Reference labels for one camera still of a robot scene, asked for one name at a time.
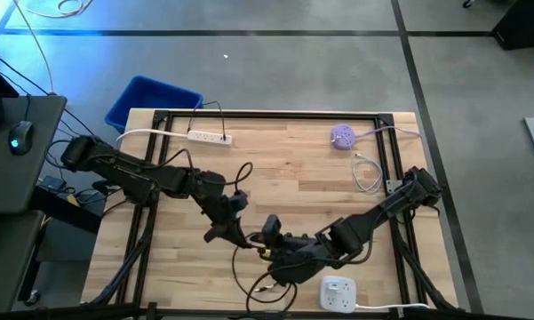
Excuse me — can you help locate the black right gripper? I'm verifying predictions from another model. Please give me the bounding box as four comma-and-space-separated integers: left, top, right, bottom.
248, 233, 339, 286

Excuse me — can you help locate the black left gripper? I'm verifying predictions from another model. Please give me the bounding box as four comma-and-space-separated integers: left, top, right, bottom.
203, 197, 255, 249

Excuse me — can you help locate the black USB cable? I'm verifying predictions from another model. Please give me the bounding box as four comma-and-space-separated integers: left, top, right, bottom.
230, 230, 299, 313

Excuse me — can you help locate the white USB cable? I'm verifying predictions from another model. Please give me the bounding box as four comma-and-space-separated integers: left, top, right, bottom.
351, 152, 385, 195

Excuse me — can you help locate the white square power strip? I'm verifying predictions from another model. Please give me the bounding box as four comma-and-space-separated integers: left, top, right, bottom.
318, 275, 431, 315

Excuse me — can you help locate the white long power strip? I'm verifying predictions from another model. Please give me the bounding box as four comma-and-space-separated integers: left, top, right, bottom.
115, 127, 234, 148

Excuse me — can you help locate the purple round power strip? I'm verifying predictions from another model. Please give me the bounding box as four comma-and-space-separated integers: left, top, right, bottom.
330, 123, 423, 151

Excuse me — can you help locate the blue plastic bin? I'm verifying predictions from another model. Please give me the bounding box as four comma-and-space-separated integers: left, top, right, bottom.
104, 75, 204, 134

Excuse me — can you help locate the black power brick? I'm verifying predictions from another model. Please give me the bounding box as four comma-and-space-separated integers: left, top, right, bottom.
39, 175, 70, 193

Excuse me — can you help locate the black side desk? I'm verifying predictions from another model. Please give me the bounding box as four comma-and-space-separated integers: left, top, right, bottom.
0, 95, 68, 214

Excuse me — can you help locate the dark grey low desk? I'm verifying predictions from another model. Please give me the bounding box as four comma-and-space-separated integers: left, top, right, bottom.
0, 211, 45, 315

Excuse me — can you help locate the black computer mouse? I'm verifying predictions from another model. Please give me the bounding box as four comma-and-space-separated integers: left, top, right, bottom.
7, 120, 35, 156

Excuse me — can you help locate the black cabinet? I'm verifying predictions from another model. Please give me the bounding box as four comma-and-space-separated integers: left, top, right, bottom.
491, 0, 534, 51

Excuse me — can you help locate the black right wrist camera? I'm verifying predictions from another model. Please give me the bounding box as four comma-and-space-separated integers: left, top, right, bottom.
260, 213, 283, 246

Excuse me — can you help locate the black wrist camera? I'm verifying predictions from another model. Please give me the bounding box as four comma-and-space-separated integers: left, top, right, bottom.
260, 213, 283, 246
227, 189, 251, 211

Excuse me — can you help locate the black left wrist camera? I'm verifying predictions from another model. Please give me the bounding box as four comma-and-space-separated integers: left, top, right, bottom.
227, 189, 251, 211

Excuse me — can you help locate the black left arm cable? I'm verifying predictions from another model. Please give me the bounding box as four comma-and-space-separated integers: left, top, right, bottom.
221, 161, 255, 196

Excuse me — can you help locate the thin black plugged cable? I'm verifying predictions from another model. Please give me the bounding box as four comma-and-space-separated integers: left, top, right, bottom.
187, 100, 228, 142

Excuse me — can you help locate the black aluminium table frame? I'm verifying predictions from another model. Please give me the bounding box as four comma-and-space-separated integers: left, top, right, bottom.
0, 108, 534, 320

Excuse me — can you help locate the pale yellow hanging cable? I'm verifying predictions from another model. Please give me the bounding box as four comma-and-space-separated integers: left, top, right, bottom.
12, 0, 94, 95

